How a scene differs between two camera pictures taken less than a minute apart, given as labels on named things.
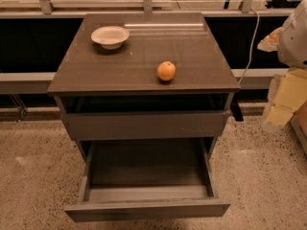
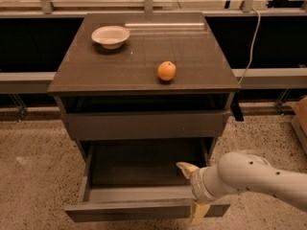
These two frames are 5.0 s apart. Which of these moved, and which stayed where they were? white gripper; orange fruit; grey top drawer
Moved: white gripper
Stayed: grey top drawer; orange fruit
